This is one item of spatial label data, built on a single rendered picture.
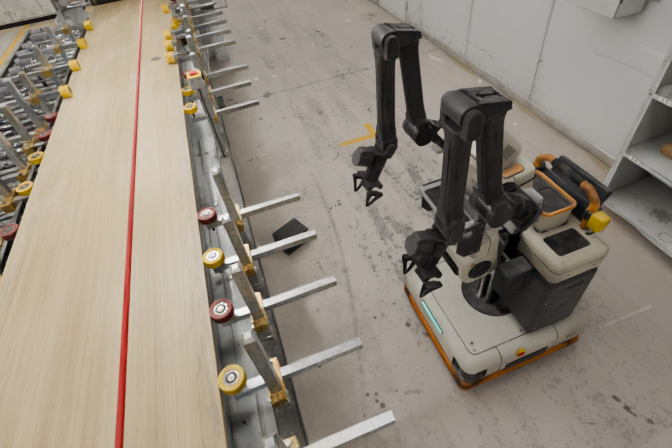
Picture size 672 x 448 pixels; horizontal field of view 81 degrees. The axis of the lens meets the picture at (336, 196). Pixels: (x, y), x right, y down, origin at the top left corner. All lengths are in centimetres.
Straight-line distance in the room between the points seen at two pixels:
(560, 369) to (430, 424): 71
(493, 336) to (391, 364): 55
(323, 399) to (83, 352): 114
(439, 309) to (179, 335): 122
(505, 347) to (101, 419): 158
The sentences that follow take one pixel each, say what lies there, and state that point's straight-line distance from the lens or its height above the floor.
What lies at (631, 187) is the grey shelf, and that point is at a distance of 323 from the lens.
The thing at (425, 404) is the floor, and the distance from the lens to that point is 219.
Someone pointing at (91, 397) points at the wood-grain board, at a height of 90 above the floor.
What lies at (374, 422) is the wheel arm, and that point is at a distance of 129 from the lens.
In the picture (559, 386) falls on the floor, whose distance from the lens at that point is 237.
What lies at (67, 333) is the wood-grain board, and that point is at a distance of 171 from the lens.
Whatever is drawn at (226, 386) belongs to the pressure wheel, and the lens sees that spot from 133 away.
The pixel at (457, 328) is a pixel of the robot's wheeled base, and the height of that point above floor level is 28.
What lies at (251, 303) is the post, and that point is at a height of 95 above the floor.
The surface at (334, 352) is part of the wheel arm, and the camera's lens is 139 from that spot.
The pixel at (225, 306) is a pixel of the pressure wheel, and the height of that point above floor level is 91.
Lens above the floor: 208
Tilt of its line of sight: 43 degrees down
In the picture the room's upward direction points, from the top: 8 degrees counter-clockwise
